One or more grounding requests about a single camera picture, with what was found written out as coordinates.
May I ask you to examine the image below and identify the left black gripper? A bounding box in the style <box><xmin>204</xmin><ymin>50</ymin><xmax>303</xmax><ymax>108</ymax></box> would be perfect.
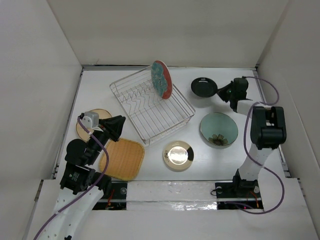
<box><xmin>87</xmin><ymin>114</ymin><xmax>126</xmax><ymax>164</ymax></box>

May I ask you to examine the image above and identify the small black plate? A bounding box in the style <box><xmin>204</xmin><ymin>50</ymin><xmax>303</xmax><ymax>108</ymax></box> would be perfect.
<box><xmin>191</xmin><ymin>77</ymin><xmax>218</xmax><ymax>98</ymax></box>

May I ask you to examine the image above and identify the red and teal floral plate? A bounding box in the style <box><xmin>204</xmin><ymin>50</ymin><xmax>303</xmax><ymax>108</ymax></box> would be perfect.
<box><xmin>151</xmin><ymin>60</ymin><xmax>173</xmax><ymax>100</ymax></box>

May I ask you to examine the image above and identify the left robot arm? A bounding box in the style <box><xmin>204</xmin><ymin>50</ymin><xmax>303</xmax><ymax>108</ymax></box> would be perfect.
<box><xmin>34</xmin><ymin>111</ymin><xmax>126</xmax><ymax>240</ymax></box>

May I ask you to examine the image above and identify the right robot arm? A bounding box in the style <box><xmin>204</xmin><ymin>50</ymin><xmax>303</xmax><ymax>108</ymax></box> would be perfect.
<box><xmin>215</xmin><ymin>76</ymin><xmax>287</xmax><ymax>199</ymax></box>

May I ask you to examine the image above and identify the round wooden plate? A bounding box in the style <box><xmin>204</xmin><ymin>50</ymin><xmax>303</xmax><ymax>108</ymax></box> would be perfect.
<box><xmin>75</xmin><ymin>108</ymin><xmax>112</xmax><ymax>142</ymax></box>

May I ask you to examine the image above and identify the woven bamboo square tray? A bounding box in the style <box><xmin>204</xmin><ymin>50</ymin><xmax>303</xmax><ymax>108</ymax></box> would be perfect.
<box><xmin>99</xmin><ymin>138</ymin><xmax>145</xmax><ymax>181</ymax></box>

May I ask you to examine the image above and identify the light green flower bowl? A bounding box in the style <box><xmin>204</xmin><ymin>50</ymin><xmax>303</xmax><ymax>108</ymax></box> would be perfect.
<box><xmin>199</xmin><ymin>112</ymin><xmax>239</xmax><ymax>147</ymax></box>

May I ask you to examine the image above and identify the gold rimmed cream plate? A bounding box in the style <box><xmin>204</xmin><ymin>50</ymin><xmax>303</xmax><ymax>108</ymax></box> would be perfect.
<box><xmin>162</xmin><ymin>140</ymin><xmax>195</xmax><ymax>172</ymax></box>

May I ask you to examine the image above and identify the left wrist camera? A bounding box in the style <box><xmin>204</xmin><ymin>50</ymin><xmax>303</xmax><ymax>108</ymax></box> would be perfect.
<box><xmin>80</xmin><ymin>111</ymin><xmax>99</xmax><ymax>129</ymax></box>

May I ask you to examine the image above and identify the wire dish rack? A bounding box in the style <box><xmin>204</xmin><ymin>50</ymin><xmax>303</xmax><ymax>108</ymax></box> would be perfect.
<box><xmin>109</xmin><ymin>66</ymin><xmax>196</xmax><ymax>146</ymax></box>

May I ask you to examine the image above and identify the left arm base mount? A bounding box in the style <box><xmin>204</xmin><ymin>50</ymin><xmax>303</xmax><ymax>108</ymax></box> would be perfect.
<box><xmin>93</xmin><ymin>181</ymin><xmax>128</xmax><ymax>211</ymax></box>

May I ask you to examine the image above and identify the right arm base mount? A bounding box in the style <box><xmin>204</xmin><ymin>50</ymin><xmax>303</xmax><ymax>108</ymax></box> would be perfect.
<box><xmin>210</xmin><ymin>178</ymin><xmax>264</xmax><ymax>210</ymax></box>

